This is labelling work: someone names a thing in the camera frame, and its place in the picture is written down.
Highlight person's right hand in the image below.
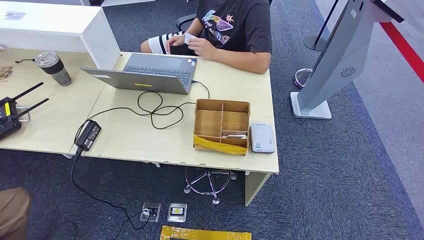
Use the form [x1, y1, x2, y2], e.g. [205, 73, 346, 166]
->
[164, 34, 187, 54]

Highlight person's left hand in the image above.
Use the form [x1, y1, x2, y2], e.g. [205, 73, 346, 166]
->
[187, 37, 218, 62]

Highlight person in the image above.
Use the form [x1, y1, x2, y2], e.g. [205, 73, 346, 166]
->
[140, 0, 273, 75]

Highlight white card reader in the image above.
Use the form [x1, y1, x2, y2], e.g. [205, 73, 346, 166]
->
[249, 123, 276, 155]

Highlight black office chair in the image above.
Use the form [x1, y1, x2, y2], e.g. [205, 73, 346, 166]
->
[175, 13, 198, 31]

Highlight grey laptop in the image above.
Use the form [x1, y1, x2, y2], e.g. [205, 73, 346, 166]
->
[80, 52, 199, 96]

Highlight cardboard organizer box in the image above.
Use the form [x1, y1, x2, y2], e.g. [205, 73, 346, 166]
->
[193, 98, 252, 157]

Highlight chrome round base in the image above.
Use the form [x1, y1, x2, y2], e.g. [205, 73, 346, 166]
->
[293, 67, 314, 90]

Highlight dark stanchion with base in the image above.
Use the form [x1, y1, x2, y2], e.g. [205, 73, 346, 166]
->
[303, 0, 340, 52]

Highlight tumbler with clear lid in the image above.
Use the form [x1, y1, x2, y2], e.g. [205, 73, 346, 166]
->
[34, 50, 73, 88]

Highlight white desk shelf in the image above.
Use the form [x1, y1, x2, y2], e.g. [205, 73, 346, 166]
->
[0, 0, 122, 70]

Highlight black power adapter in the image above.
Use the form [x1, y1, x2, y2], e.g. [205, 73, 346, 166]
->
[74, 119, 102, 152]

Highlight grey kiosk stand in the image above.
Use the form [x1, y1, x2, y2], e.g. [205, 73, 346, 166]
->
[290, 0, 406, 120]

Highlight beige desk leg panel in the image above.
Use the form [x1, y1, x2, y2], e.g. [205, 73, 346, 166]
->
[244, 171, 273, 208]

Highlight chrome stool base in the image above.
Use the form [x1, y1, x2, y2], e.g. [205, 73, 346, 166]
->
[183, 166, 239, 205]

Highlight small printed paper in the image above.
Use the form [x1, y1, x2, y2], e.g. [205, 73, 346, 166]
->
[3, 10, 27, 21]

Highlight silver closed socket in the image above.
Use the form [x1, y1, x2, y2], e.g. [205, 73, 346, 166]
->
[166, 202, 188, 223]

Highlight silver socket with plug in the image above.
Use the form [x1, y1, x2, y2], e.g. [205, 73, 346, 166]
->
[140, 202, 163, 223]

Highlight black transmitter with antennas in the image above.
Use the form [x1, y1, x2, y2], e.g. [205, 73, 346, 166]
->
[0, 81, 51, 142]

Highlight black laptop charger cable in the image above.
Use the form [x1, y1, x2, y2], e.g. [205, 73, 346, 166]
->
[73, 80, 211, 144]

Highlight thick black power cord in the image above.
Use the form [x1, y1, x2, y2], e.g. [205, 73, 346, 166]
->
[70, 147, 157, 232]

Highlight thin black cable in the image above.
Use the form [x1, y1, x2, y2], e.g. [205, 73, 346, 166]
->
[41, 211, 150, 240]

